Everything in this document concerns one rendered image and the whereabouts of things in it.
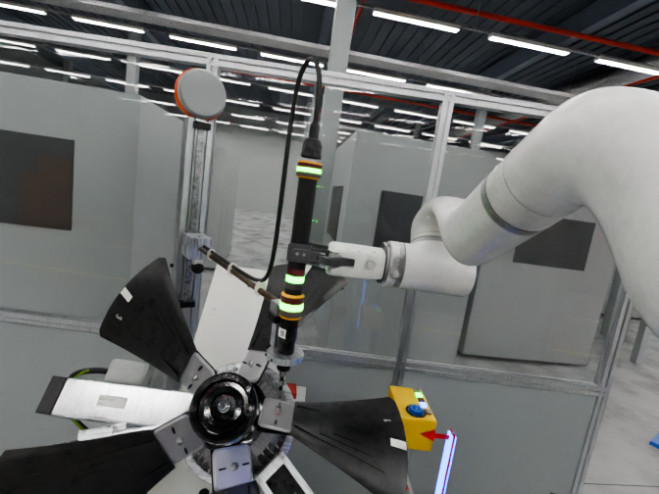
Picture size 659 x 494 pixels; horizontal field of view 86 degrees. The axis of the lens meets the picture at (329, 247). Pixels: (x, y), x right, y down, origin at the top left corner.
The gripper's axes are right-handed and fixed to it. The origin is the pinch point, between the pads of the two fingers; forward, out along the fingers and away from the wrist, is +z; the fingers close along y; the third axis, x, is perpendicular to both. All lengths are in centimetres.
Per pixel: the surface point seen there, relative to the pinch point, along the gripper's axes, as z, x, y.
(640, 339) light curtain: -442, -116, 369
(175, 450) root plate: 17.6, -39.6, -4.1
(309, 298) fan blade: -3.1, -12.1, 11.4
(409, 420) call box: -34, -44, 21
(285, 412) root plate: -1.6, -32.6, 0.9
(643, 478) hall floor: -250, -150, 150
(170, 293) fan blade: 25.8, -14.1, 8.3
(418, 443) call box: -37, -51, 21
